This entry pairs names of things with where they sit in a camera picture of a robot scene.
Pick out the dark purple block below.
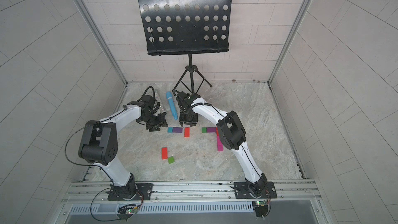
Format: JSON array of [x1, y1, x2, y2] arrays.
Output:
[[172, 127, 183, 133]]

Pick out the purple rectangular block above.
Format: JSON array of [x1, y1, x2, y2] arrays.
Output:
[[206, 127, 217, 133]]

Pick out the magenta rectangular block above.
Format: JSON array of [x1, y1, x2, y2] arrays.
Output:
[[217, 136, 223, 151]]

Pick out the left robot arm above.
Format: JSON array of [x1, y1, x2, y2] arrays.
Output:
[[78, 86, 168, 200]]

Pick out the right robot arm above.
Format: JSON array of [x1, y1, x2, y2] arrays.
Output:
[[172, 90, 268, 198]]

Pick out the glittery silver microphone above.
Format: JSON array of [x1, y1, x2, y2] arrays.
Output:
[[153, 98, 166, 115]]

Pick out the blue microphone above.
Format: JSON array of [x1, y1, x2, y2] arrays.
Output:
[[166, 91, 178, 120]]

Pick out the green block lower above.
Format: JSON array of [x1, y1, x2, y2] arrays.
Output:
[[167, 156, 175, 164]]

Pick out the left circuit board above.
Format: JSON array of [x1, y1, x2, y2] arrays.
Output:
[[117, 204, 141, 220]]

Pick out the circuit board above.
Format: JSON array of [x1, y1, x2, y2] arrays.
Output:
[[252, 201, 271, 218], [117, 204, 141, 220]]

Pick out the black perforated music stand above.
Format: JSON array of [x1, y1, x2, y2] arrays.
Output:
[[138, 0, 232, 93]]

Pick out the right circuit board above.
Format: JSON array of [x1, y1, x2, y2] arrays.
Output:
[[252, 201, 271, 218]]

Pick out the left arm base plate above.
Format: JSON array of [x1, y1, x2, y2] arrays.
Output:
[[105, 183, 153, 201]]

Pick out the aluminium front rail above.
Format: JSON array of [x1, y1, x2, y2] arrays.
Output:
[[61, 179, 321, 204]]

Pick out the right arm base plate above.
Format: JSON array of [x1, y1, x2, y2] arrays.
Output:
[[233, 181, 277, 200]]

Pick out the left black cable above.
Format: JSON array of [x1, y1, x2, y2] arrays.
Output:
[[64, 124, 147, 222]]

